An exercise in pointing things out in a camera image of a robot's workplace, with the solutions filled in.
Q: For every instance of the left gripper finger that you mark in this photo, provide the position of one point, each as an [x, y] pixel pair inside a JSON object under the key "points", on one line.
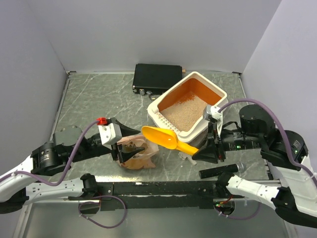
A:
{"points": [[125, 152], [125, 130]]}

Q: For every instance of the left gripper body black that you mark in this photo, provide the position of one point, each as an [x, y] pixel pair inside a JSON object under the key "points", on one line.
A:
{"points": [[103, 149]]}

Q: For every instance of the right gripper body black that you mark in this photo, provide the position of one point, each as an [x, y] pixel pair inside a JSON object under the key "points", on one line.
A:
{"points": [[228, 140]]}

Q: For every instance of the pink cat litter bag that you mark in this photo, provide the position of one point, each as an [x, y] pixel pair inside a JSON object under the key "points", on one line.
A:
{"points": [[143, 159]]}

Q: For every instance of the beige bag sealing clip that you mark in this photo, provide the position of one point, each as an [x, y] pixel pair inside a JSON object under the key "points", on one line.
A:
{"points": [[185, 156]]}

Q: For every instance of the yellow plastic litter scoop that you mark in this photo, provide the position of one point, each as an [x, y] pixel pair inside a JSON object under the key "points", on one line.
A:
{"points": [[167, 138]]}

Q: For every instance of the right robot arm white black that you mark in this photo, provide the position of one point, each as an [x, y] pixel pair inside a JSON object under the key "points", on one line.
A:
{"points": [[296, 200]]}

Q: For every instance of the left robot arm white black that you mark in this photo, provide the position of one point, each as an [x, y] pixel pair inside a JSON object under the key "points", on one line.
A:
{"points": [[41, 175]]}

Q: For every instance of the clean litter granules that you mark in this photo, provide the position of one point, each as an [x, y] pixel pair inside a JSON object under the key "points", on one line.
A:
{"points": [[183, 115]]}

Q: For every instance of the cream orange litter box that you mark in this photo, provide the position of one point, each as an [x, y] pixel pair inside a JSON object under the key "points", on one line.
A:
{"points": [[194, 84]]}

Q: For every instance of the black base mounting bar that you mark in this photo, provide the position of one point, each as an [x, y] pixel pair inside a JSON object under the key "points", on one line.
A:
{"points": [[165, 194]]}

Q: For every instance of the black carrying case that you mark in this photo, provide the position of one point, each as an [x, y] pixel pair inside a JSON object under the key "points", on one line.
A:
{"points": [[155, 79]]}

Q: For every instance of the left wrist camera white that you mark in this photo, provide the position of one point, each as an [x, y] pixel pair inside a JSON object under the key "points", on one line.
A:
{"points": [[109, 130]]}

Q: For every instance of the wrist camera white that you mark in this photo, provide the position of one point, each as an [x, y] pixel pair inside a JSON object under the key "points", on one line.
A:
{"points": [[212, 114], [109, 130]]}

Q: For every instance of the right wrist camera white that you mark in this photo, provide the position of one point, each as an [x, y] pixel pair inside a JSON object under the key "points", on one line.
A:
{"points": [[212, 114]]}

